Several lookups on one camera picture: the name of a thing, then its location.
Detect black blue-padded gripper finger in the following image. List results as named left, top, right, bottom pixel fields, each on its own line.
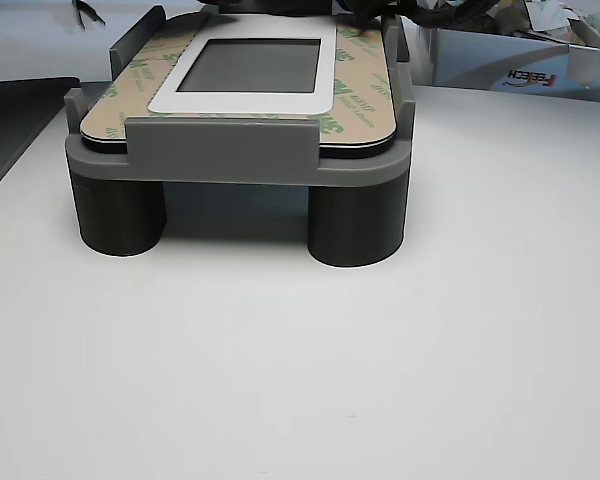
left=339, top=0, right=382, bottom=36

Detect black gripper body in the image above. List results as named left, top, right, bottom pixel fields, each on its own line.
left=201, top=0, right=335, bottom=14

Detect brown 3M protective film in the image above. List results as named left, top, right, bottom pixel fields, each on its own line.
left=81, top=22, right=397, bottom=146

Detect crumpled white film scrap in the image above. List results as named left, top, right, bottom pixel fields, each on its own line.
left=524, top=0, right=581, bottom=32

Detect white panel with grey window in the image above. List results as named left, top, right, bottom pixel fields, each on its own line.
left=79, top=12, right=397, bottom=160

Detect white FEETECH cardboard box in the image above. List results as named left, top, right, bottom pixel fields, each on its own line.
left=412, top=14, right=600, bottom=105

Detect grey fixture stand with legs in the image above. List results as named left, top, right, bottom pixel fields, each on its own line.
left=63, top=3, right=419, bottom=269

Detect black tweezers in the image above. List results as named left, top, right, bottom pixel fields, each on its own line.
left=72, top=0, right=106, bottom=29

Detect black braided cable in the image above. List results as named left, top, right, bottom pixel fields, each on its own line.
left=409, top=0, right=514, bottom=27

